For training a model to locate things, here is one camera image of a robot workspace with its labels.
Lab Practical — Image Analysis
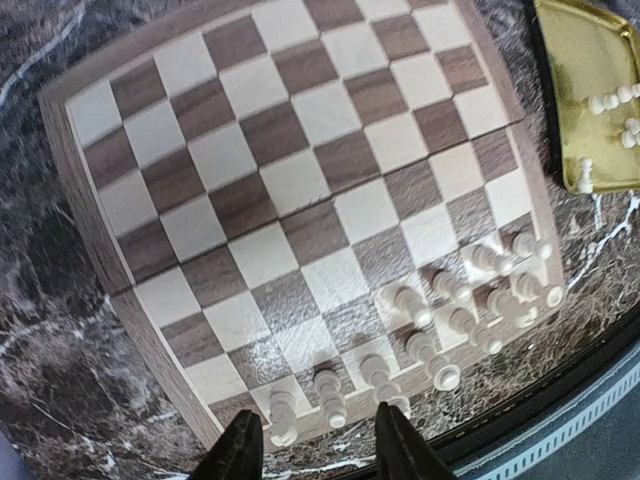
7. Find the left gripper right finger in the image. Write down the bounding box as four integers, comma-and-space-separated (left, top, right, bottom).
375, 402, 455, 480

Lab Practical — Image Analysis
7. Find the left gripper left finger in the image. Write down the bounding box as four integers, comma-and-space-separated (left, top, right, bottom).
189, 410, 264, 480

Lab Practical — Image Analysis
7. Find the white chess king piece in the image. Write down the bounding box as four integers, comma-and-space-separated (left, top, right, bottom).
405, 331, 461, 391

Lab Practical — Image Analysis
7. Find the white chess queen piece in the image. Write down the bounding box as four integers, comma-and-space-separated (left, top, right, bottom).
359, 354, 412, 419

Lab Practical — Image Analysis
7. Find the white chess pawn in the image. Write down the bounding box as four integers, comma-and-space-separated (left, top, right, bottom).
620, 117, 640, 149
512, 232, 553, 260
432, 271, 472, 301
577, 157, 594, 194
394, 287, 433, 326
471, 245, 514, 276
587, 83, 639, 115

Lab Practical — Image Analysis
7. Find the wooden chess board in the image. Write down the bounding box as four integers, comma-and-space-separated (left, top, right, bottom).
39, 1, 564, 450

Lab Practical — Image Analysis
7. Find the gold metal tray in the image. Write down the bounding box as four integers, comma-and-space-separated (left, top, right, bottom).
533, 1, 639, 194

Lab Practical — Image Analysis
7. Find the white cable duct strip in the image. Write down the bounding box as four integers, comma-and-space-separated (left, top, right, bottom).
455, 366, 639, 479

